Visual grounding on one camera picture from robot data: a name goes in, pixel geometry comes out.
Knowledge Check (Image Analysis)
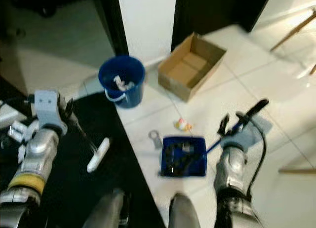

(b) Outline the white brush with thin handle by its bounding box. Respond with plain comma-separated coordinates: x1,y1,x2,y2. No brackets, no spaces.
72,117,110,173

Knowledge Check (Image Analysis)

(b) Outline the blue long-handled dustpan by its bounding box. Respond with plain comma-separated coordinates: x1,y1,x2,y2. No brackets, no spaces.
160,120,245,178

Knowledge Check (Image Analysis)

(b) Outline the white printed package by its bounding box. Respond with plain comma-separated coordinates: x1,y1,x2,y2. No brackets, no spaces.
7,122,26,141

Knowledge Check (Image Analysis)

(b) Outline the yellow red snack wrapper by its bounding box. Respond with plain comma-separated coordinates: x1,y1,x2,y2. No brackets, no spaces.
174,118,193,132

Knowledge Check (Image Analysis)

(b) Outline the crumpled white paper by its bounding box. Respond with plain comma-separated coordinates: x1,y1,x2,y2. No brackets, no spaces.
111,75,135,92

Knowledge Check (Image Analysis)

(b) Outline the open cardboard box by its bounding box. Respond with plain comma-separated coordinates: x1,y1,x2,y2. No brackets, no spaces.
157,33,227,102

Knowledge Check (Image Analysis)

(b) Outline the black curved plastic piece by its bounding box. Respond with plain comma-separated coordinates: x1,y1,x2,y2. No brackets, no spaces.
163,142,193,172

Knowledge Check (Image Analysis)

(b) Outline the blue plastic bucket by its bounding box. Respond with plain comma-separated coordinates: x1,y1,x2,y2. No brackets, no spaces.
98,55,146,109

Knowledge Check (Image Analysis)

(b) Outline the wooden furniture leg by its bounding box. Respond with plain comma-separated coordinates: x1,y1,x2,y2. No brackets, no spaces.
279,168,316,175

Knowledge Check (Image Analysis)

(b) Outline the grey right robot leg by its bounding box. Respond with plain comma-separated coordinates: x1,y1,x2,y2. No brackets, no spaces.
168,192,208,228

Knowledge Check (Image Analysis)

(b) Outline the grey robot leg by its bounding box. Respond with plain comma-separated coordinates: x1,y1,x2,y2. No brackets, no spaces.
81,189,126,228
168,192,208,228

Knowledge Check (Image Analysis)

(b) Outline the grey left robot leg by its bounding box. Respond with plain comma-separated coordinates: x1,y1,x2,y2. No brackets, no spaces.
81,189,126,228

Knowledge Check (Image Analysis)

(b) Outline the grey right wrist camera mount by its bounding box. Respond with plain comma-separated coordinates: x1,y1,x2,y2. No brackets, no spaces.
220,117,273,151

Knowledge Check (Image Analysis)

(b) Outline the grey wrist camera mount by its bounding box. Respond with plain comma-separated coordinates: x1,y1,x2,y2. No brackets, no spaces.
34,90,64,132
220,117,273,151

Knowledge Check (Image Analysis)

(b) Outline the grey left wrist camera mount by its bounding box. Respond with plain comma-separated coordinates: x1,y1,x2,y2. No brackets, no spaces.
34,90,64,132

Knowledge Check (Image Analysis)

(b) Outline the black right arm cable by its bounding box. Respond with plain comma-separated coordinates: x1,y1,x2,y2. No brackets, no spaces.
247,124,267,199

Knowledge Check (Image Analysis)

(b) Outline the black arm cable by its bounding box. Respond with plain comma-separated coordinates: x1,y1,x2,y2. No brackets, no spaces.
0,94,36,121
247,124,267,199

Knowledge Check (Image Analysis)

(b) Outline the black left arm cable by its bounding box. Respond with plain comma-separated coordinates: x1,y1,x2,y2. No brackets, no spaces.
0,94,36,121

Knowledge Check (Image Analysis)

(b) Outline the grey ring-ended plastic part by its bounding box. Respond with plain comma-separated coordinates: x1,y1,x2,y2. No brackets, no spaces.
148,130,163,150

